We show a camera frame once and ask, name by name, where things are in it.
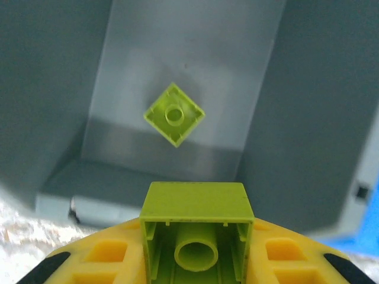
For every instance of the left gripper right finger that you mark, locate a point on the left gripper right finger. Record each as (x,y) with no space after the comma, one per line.
(296,260)

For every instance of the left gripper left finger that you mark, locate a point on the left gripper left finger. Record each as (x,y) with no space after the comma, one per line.
(97,260)

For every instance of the green small lego brick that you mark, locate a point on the green small lego brick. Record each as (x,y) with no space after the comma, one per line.
(195,204)
(174,127)

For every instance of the grey plastic bin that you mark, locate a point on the grey plastic bin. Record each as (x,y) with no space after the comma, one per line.
(189,44)

